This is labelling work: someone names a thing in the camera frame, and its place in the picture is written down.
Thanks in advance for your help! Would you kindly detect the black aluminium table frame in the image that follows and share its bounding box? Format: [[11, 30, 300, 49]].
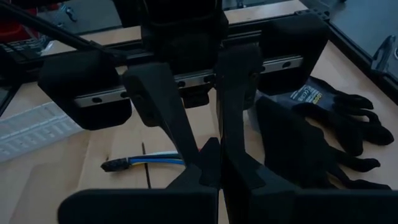
[[0, 0, 398, 105]]

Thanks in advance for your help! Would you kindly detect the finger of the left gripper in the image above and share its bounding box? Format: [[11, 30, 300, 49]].
[[217, 45, 265, 153], [123, 62, 200, 166]]

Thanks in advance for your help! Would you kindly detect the grey table clamp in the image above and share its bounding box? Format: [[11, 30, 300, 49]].
[[58, 3, 78, 23]]

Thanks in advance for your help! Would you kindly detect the red plastic box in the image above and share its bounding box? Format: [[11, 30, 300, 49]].
[[0, 7, 40, 43]]

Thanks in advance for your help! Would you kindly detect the multicolour wire harness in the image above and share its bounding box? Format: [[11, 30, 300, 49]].
[[100, 151, 187, 173]]

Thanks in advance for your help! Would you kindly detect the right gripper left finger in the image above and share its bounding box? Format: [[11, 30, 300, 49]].
[[58, 138, 222, 224]]

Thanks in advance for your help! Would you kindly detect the small black electronics box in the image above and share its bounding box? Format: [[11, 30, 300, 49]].
[[0, 37, 52, 63]]

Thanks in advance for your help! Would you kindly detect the black zip tie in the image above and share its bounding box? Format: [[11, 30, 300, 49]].
[[141, 141, 152, 190]]

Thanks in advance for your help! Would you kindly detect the white slotted cable duct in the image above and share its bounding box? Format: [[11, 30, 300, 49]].
[[0, 101, 83, 162]]

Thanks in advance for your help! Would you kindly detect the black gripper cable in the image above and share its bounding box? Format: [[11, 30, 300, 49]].
[[0, 1, 127, 60]]

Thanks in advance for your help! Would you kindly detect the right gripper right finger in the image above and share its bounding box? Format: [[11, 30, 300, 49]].
[[221, 146, 398, 224]]

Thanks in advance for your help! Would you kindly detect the black grey work glove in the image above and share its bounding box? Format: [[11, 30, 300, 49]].
[[254, 96, 392, 190]]

